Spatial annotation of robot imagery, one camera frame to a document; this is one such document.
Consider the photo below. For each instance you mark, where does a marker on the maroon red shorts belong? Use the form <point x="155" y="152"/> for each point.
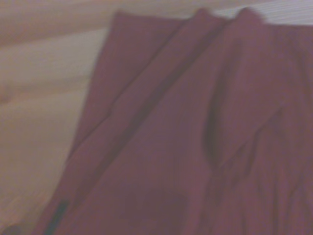
<point x="176" y="127"/>

